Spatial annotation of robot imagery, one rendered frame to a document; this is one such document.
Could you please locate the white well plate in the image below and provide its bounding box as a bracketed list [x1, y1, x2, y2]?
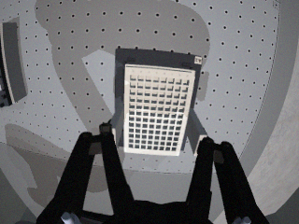
[124, 63, 195, 156]

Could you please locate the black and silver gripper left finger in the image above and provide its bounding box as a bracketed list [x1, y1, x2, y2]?
[36, 103, 144, 224]

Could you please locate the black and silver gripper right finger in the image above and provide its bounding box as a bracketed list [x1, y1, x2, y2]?
[183, 108, 270, 224]

